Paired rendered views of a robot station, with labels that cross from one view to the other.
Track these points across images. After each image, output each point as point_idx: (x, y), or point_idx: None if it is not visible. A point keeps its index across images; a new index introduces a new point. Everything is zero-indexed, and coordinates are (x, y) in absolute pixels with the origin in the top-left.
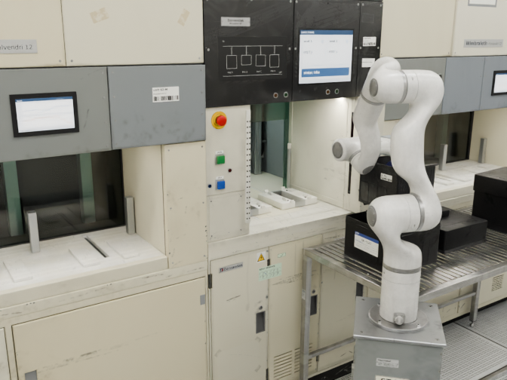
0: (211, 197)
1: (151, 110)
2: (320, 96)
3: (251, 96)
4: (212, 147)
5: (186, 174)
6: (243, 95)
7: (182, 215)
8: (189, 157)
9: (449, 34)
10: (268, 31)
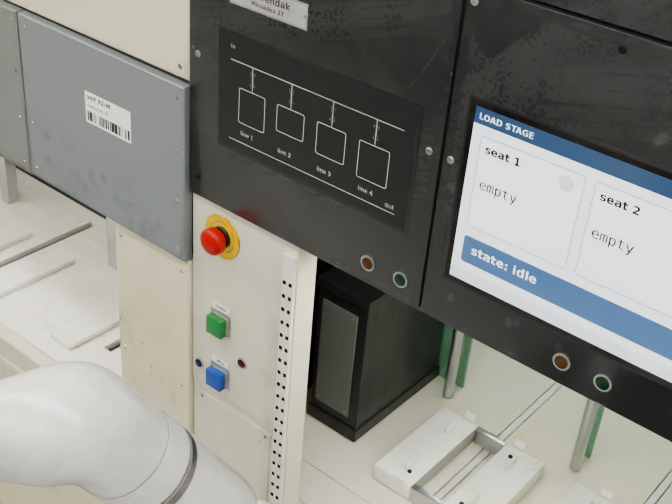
0: (204, 387)
1: (84, 136)
2: (527, 356)
3: (299, 227)
4: (206, 287)
5: (152, 305)
6: (277, 211)
7: (146, 376)
8: (158, 277)
9: None
10: (363, 67)
